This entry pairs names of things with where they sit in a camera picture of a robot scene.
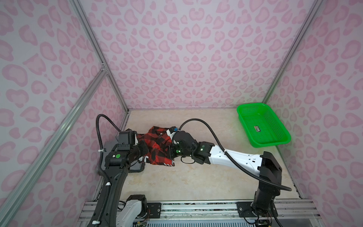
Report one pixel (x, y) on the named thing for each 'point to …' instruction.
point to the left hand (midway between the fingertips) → (147, 144)
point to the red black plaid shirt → (158, 141)
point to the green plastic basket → (261, 127)
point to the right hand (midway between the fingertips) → (163, 149)
